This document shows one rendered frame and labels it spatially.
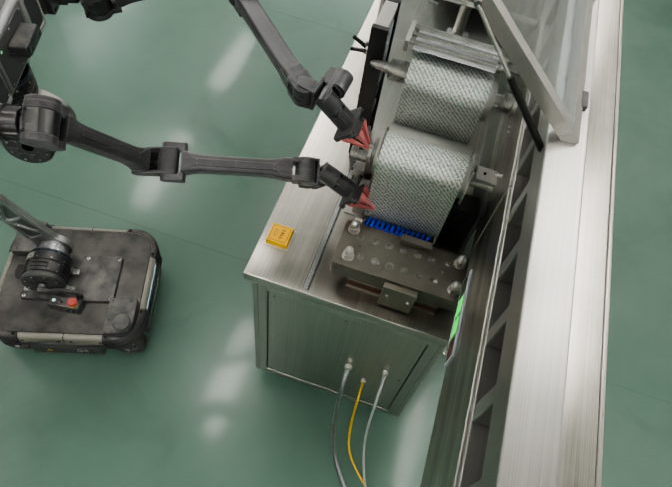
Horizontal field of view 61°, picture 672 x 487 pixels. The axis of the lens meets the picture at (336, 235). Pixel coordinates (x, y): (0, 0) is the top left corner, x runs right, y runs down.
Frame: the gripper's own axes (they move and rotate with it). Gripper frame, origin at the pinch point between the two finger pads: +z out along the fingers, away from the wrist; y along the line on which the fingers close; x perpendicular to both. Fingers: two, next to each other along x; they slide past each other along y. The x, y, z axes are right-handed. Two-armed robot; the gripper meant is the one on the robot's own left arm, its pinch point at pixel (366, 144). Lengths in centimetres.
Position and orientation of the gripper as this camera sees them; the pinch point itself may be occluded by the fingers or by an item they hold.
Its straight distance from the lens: 161.1
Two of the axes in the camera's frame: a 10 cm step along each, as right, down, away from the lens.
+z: 6.1, 5.6, 5.6
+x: 7.3, -1.2, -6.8
